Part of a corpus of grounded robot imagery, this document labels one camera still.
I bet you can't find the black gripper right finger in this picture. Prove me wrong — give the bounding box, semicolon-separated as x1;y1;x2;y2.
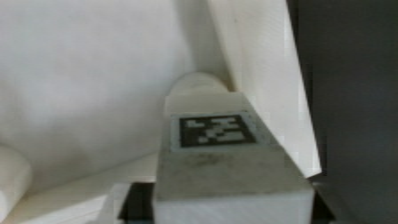
311;182;356;224

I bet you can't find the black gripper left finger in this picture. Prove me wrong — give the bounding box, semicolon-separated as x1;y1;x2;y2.
118;182;155;224

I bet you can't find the white table leg with tag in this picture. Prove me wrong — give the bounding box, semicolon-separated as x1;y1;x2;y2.
153;72;315;224

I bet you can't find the white square tabletop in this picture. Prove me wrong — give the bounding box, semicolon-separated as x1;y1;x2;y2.
0;0;322;224

